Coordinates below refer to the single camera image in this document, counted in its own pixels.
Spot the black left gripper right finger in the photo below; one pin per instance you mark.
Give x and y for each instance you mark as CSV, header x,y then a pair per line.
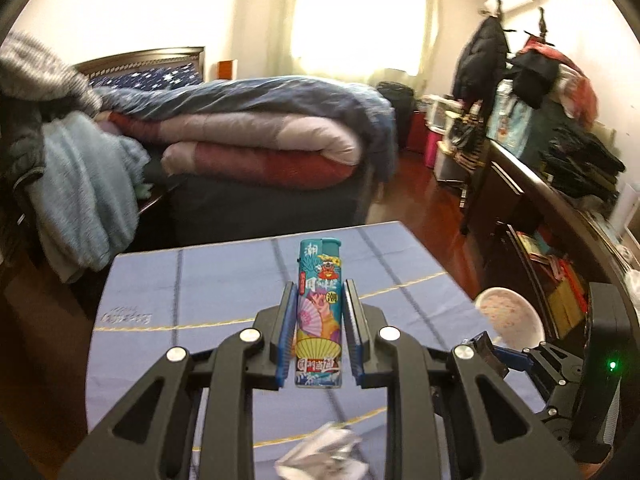
x,y
447,411

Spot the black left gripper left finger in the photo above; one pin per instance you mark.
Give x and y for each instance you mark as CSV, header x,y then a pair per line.
x,y
183,398

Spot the white tissue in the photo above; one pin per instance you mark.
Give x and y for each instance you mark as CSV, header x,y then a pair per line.
x,y
326,454

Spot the colourful printed lighter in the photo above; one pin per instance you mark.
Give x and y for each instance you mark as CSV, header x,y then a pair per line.
x,y
318,338

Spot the white floral trash bin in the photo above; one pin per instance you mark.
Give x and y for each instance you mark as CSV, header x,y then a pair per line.
x,y
514,320

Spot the blue table cloth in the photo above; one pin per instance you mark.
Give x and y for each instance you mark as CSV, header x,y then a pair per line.
x,y
198,296

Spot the dark wooden cabinet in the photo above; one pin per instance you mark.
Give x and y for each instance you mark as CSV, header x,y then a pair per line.
x,y
507,198

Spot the bed with dark sheet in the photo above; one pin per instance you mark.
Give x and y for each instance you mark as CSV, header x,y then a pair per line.
x,y
192,210

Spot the light blue fleece blanket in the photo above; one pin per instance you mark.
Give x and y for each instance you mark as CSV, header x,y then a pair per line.
x,y
86,202

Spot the pile of dark clothes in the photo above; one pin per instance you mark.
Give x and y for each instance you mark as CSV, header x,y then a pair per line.
x,y
579,165

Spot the teal printed bag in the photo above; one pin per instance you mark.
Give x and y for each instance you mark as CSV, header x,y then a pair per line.
x,y
508,123

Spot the folded pink red quilt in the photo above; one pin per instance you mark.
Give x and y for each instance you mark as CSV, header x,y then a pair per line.
x,y
274,149

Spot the blue duvet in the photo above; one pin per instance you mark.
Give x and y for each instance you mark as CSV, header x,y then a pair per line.
x,y
357,106

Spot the black suitcase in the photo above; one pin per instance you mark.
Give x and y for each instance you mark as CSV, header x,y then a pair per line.
x,y
401,98

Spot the red clothes on rack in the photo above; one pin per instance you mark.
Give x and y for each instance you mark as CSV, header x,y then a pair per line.
x,y
572,88

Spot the black coat on rack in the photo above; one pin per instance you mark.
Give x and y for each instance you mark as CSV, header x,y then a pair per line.
x,y
481,66

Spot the dark wooden headboard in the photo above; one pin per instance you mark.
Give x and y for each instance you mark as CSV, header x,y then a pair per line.
x,y
152,69

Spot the orange bedside box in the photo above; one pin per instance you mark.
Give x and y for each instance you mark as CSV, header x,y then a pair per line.
x,y
227,70

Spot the grey knitted blanket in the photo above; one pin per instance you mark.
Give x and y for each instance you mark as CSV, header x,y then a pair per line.
x,y
32,72

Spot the sheer window curtain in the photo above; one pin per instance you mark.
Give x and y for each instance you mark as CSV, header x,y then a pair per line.
x,y
365,41

